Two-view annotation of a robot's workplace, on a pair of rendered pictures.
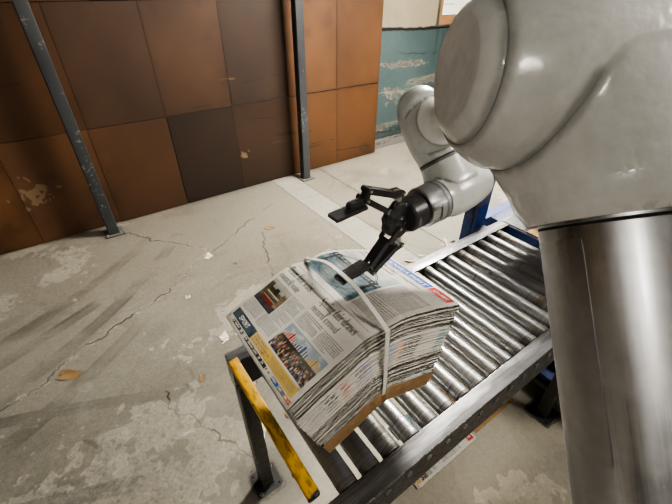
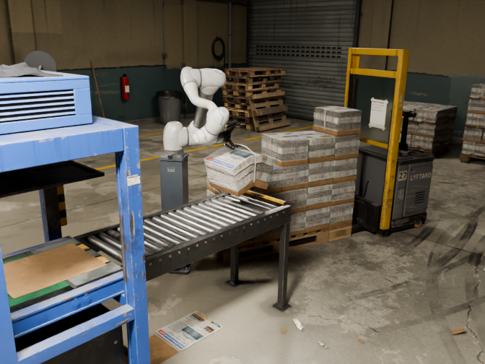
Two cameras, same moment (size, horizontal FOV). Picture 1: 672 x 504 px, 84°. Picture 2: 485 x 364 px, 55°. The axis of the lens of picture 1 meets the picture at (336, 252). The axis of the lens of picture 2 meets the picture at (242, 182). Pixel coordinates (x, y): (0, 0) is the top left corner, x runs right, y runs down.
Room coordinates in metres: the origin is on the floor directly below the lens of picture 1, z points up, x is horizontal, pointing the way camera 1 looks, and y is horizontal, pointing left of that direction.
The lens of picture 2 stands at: (3.67, -0.59, 1.90)
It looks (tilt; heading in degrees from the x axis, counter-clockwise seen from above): 17 degrees down; 169
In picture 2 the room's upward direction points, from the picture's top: 1 degrees clockwise
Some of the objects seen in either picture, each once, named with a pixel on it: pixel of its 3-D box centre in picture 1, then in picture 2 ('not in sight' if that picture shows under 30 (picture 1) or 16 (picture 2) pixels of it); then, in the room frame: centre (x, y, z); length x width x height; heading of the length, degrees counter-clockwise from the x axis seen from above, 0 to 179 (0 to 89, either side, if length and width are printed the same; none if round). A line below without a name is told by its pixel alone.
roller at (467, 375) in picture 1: (421, 336); (207, 218); (0.82, -0.27, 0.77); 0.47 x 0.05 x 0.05; 35
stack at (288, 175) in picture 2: not in sight; (270, 204); (-0.35, 0.46, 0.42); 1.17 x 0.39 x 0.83; 107
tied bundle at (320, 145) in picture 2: not in sight; (309, 146); (-0.48, 0.87, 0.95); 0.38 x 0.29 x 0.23; 19
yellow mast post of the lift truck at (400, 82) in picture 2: not in sight; (392, 144); (-0.38, 1.66, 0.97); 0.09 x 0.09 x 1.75; 17
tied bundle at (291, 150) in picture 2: not in sight; (283, 149); (-0.39, 0.58, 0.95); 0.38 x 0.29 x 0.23; 16
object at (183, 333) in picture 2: (425, 436); (190, 328); (0.91, -0.41, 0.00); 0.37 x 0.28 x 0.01; 125
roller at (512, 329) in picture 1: (473, 303); (176, 229); (0.97, -0.48, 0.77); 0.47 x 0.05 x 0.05; 35
